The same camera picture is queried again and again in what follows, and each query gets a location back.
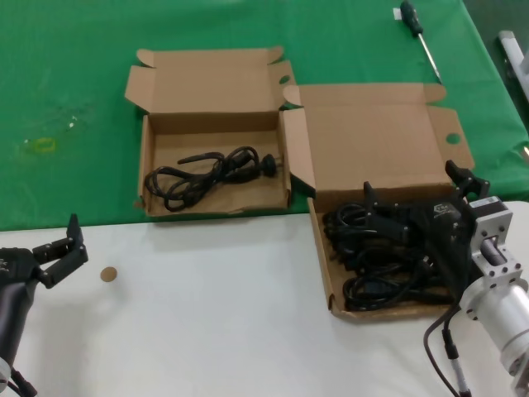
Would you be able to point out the open brown cardboard box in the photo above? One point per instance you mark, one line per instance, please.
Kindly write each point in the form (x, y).
(372, 136)

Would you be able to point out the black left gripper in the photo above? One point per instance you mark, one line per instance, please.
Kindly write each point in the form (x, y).
(14, 289)

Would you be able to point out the green tablecloth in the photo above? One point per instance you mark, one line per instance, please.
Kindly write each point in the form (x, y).
(248, 25)

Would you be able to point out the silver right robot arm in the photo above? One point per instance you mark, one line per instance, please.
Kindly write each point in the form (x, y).
(500, 297)

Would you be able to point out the cardboard box with torn rim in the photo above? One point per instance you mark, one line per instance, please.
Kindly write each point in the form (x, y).
(215, 82)

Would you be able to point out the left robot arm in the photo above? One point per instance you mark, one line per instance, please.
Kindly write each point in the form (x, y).
(3, 368)

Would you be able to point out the round cardboard disc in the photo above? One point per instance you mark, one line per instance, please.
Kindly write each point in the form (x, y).
(109, 274)

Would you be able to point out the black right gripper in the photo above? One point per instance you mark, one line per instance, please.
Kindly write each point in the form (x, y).
(450, 231)

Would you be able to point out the small white paper label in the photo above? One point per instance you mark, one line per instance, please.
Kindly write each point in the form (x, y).
(396, 14)

